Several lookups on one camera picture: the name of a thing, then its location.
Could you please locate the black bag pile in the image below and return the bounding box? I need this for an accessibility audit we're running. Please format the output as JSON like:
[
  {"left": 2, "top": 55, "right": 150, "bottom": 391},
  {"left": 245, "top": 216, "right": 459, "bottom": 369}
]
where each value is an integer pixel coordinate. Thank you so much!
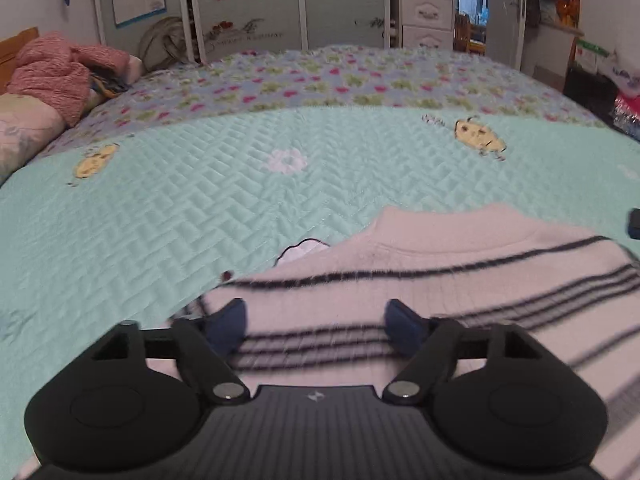
[{"left": 564, "top": 64, "right": 622, "bottom": 122}]

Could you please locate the pink knitted garment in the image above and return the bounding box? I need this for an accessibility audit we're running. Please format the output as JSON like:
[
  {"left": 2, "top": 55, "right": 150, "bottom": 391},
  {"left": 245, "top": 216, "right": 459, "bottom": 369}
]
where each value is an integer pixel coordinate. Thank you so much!
[{"left": 6, "top": 31, "right": 137, "bottom": 129}]

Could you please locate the white drawer cabinet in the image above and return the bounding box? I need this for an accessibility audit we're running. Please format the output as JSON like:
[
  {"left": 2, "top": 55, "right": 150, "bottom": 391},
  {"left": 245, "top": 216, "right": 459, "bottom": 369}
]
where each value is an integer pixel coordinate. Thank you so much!
[{"left": 399, "top": 0, "right": 456, "bottom": 52}]

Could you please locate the purple floral blanket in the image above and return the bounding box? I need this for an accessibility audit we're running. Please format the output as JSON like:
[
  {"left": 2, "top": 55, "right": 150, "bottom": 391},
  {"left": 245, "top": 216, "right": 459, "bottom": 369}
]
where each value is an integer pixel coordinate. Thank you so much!
[{"left": 29, "top": 43, "right": 607, "bottom": 167}]

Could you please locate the white sliding-door wardrobe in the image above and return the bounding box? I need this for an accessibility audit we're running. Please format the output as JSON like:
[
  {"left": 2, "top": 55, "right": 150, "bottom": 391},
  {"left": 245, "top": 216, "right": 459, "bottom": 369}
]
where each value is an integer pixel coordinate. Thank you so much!
[{"left": 89, "top": 0, "right": 529, "bottom": 72}]

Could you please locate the mint quilted bee bedspread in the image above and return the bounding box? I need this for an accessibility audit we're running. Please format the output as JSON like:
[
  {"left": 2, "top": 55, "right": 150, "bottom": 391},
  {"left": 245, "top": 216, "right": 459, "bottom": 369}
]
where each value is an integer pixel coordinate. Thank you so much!
[{"left": 0, "top": 106, "right": 640, "bottom": 480}]

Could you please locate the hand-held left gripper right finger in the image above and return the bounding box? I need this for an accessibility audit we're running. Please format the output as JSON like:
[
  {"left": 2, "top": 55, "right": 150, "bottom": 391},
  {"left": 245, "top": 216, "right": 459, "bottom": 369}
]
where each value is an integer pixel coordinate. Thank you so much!
[{"left": 381, "top": 297, "right": 547, "bottom": 406}]

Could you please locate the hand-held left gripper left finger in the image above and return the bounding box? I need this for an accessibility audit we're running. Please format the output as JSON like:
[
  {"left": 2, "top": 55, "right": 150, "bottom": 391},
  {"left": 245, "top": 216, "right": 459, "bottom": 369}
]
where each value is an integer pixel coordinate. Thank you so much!
[{"left": 91, "top": 297, "right": 251, "bottom": 406}]

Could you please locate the wooden headboard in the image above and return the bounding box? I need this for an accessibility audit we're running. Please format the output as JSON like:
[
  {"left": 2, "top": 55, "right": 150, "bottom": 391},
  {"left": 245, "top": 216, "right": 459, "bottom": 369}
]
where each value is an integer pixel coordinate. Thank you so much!
[{"left": 0, "top": 26, "right": 42, "bottom": 97}]

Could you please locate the pale floral pillow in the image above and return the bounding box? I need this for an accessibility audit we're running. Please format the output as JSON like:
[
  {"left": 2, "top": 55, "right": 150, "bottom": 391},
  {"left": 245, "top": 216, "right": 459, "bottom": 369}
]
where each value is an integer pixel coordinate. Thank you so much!
[{"left": 0, "top": 91, "right": 67, "bottom": 187}]

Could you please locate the wooden chair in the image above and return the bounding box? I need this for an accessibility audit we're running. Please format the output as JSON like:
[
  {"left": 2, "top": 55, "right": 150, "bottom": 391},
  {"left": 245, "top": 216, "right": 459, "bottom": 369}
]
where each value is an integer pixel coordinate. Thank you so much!
[{"left": 453, "top": 11, "right": 489, "bottom": 57}]

